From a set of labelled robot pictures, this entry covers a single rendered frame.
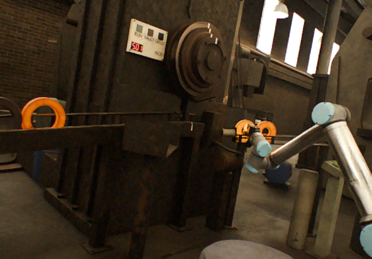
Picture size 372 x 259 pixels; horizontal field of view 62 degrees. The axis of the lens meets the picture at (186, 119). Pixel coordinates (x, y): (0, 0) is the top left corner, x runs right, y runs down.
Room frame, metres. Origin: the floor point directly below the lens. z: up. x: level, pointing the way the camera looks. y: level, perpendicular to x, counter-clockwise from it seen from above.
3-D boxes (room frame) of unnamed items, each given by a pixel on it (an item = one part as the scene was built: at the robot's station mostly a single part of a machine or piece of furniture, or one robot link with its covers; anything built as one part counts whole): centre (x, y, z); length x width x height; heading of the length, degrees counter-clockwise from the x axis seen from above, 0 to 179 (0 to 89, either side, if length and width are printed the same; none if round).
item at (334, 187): (1.96, -1.02, 0.31); 0.24 x 0.16 x 0.62; 136
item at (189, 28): (1.99, -0.02, 1.11); 0.47 x 0.06 x 0.47; 136
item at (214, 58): (1.92, -0.09, 1.11); 0.28 x 0.06 x 0.28; 136
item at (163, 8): (2.29, 0.29, 0.88); 1.08 x 0.73 x 1.76; 136
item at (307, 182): (2.05, -0.88, 0.26); 0.12 x 0.12 x 0.52
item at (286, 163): (3.89, -1.29, 0.17); 0.57 x 0.31 x 0.34; 156
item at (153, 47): (1.82, 0.30, 1.15); 0.26 x 0.02 x 0.18; 136
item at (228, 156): (2.13, -0.35, 0.27); 0.22 x 0.13 x 0.53; 136
